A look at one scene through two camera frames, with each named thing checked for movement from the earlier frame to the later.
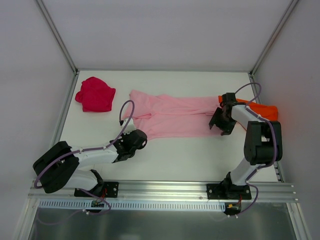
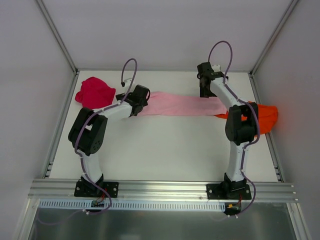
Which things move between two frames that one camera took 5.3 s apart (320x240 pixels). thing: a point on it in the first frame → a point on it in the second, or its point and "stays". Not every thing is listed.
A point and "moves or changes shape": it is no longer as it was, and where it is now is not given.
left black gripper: x=124 y=149 → x=136 y=109
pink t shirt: x=164 y=115 moves or changes shape
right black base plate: x=227 y=191 stays
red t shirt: x=95 y=95 stays
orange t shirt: x=268 y=112 stays
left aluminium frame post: x=58 y=36 stays
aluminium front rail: x=170 y=192 stays
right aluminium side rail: x=276 y=165 stays
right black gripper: x=219 y=121 → x=205 y=88
